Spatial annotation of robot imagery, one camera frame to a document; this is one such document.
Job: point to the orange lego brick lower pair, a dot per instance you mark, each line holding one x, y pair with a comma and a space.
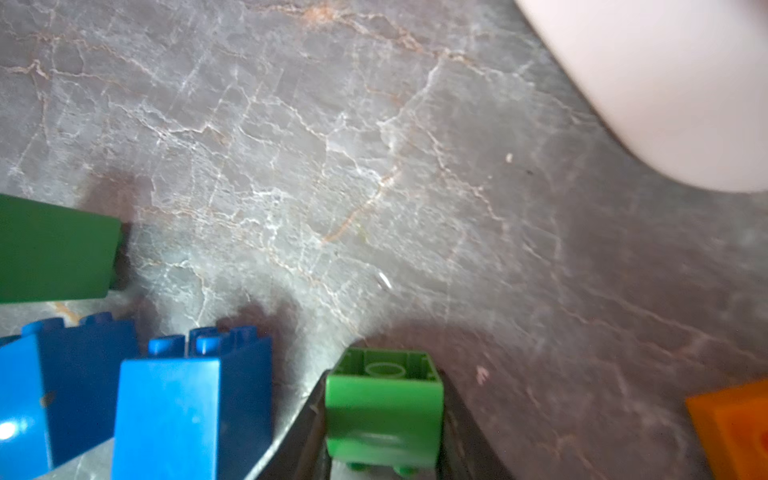
731, 425

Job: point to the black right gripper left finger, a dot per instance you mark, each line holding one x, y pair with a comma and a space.
302, 453

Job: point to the white plastic bin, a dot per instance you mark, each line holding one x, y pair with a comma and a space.
682, 84

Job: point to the blue lego brick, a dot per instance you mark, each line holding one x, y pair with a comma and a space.
59, 388
197, 406

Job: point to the green lego brick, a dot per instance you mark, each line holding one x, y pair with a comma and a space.
384, 407
54, 253

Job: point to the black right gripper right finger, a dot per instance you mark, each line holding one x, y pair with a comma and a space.
465, 452

